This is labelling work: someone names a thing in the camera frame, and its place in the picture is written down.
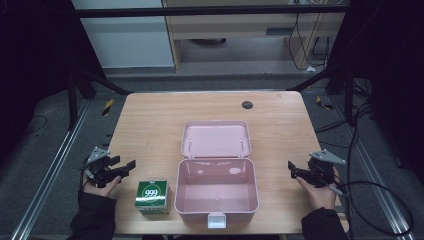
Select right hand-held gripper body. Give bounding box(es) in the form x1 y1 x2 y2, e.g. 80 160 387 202
306 149 348 188

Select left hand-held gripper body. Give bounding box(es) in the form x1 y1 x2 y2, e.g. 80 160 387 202
83 146 117 188

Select green and white carton box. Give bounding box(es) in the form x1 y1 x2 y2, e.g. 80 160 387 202
134 180 173 215

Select pink plastic storage box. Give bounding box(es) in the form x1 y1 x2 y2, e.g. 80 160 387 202
173 119 260 230

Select person's left hand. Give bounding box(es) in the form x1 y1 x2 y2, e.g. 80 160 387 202
82 172 122 198

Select person's right hand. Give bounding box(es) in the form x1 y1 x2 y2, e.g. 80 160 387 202
295 168 342 212

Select yellow black striped tape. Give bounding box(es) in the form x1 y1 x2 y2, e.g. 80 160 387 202
101 98 115 117
315 95 334 111

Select black metal stand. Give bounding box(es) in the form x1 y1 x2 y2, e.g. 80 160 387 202
64 49 134 132
286 53 359 128

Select white cabinet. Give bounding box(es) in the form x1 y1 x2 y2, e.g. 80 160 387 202
70 0 176 69

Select light wooden desk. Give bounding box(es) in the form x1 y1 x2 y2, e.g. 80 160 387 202
161 0 348 73

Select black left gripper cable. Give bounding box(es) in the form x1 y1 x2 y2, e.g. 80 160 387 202
77 164 88 201

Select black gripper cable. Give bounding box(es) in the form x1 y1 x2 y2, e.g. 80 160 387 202
328 126 415 238
77 164 88 201

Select aluminium floor rail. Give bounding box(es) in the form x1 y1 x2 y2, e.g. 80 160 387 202
9 98 93 240
328 94 418 240

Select black floor cables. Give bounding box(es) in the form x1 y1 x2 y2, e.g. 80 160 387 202
313 78 378 151

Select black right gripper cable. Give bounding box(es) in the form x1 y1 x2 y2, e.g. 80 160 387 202
328 126 415 238

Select thin black floor cable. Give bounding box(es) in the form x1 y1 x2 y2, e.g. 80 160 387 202
23 114 49 136

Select black hanging cables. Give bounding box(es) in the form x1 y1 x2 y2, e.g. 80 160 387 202
287 0 334 72

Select black horizontal frame bar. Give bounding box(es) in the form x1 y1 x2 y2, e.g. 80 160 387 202
71 4 351 19

